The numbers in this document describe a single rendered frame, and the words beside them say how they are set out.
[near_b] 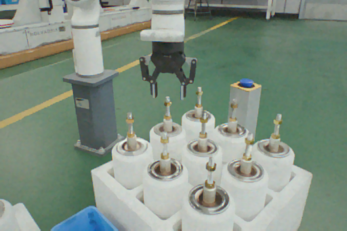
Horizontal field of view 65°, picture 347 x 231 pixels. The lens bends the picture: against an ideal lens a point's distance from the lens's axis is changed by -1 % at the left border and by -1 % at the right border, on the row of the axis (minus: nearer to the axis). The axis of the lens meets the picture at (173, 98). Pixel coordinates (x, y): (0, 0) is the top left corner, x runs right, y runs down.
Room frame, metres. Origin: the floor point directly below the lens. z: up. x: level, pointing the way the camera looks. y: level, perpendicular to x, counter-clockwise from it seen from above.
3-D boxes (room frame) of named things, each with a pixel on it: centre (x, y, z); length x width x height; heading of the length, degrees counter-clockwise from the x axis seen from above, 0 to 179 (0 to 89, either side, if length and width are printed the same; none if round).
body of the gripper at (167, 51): (0.64, 0.01, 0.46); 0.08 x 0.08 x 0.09
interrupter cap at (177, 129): (0.64, 0.02, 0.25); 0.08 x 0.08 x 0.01
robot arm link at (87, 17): (0.96, 0.30, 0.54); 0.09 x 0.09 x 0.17; 87
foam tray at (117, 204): (0.55, -0.07, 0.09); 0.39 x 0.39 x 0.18; 44
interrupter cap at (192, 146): (0.55, -0.07, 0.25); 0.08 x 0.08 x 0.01
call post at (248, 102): (0.80, -0.23, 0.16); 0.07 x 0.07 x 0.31; 44
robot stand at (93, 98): (0.96, 0.30, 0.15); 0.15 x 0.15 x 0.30; 64
